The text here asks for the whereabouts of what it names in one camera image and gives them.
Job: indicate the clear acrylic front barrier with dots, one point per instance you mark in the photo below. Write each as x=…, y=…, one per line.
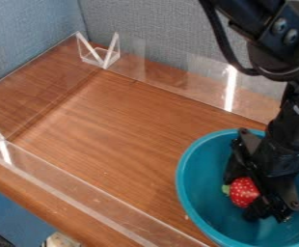
x=35, y=178

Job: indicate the red toy strawberry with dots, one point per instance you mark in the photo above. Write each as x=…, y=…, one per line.
x=242, y=191

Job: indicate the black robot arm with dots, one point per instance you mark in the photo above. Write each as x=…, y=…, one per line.
x=257, y=32

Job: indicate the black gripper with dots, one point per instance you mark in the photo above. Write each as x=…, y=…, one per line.
x=271, y=165

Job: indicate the clear acrylic corner bracket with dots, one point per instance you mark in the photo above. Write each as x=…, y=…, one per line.
x=98, y=56

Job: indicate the clear acrylic barrier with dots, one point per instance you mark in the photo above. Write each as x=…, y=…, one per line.
x=35, y=178
x=199, y=78

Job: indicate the blue plastic bowl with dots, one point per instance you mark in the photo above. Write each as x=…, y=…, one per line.
x=216, y=217

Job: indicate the clear acrylic back barrier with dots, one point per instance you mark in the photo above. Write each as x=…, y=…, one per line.
x=199, y=78

